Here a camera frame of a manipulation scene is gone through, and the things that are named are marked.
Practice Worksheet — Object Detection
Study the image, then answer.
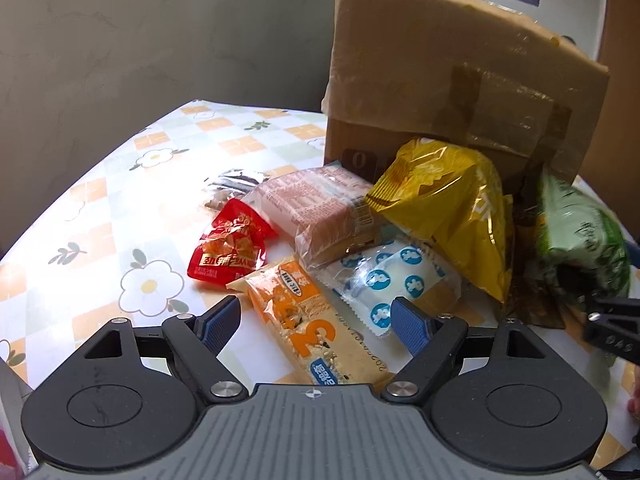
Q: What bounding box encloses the green snack bag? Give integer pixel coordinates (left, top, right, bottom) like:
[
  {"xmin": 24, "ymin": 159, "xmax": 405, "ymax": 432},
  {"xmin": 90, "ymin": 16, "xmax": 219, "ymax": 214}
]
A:
[{"xmin": 532, "ymin": 167, "xmax": 632, "ymax": 311}]

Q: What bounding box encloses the yellow snack bag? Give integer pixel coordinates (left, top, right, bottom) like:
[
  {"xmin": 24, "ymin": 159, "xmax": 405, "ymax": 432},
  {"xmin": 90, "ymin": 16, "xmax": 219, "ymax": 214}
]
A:
[{"xmin": 365, "ymin": 137, "xmax": 516, "ymax": 303}]

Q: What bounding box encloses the red snack packet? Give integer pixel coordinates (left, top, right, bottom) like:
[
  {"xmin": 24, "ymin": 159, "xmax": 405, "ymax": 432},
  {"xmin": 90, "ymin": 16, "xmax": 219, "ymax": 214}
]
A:
[{"xmin": 187, "ymin": 197, "xmax": 280, "ymax": 283}]

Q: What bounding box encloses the clear silver snack packet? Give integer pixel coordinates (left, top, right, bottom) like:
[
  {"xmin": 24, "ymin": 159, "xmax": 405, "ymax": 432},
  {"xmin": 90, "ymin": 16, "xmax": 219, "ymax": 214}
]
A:
[{"xmin": 202, "ymin": 169, "xmax": 266, "ymax": 211}]

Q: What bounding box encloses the pink wafer packet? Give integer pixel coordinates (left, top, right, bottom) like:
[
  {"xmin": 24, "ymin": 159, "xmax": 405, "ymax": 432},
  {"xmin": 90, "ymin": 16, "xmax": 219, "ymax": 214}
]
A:
[{"xmin": 247, "ymin": 161, "xmax": 386, "ymax": 268}]

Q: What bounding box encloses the brown snack packet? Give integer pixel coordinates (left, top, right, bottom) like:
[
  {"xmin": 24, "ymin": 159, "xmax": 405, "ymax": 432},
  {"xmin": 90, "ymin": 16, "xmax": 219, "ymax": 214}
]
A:
[{"xmin": 505, "ymin": 195, "xmax": 568, "ymax": 331}]

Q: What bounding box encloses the orange cereal bar packet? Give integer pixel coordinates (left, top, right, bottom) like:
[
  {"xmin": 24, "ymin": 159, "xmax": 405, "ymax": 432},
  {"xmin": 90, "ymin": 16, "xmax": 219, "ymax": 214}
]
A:
[{"xmin": 226, "ymin": 256, "xmax": 398, "ymax": 387}]

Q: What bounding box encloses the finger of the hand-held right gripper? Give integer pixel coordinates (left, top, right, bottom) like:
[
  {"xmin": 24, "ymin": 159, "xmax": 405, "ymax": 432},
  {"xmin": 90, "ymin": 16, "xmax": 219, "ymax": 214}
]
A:
[{"xmin": 582, "ymin": 290, "xmax": 640, "ymax": 362}]

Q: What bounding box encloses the taped brown cardboard box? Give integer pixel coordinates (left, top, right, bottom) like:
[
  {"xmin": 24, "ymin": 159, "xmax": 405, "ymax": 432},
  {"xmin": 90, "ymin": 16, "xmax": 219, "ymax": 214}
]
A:
[{"xmin": 320, "ymin": 0, "xmax": 611, "ymax": 201}]

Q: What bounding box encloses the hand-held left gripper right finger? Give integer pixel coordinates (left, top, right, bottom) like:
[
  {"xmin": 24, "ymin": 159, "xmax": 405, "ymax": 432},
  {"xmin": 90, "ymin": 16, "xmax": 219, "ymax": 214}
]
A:
[{"xmin": 382, "ymin": 297, "xmax": 549, "ymax": 404}]

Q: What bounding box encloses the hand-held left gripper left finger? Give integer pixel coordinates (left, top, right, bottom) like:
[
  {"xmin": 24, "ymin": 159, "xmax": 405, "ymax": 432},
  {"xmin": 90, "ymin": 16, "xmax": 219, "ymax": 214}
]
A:
[{"xmin": 82, "ymin": 295, "xmax": 248, "ymax": 404}]

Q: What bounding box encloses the white blue-dotted snack packet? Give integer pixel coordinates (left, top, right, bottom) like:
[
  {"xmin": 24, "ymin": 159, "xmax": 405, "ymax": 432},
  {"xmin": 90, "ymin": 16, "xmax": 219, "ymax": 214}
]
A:
[{"xmin": 312, "ymin": 232, "xmax": 463, "ymax": 333}]

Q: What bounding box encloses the floral checked tablecloth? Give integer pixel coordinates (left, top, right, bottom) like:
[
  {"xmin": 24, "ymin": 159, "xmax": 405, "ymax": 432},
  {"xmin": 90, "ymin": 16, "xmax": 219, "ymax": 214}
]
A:
[{"xmin": 0, "ymin": 100, "xmax": 640, "ymax": 471}]

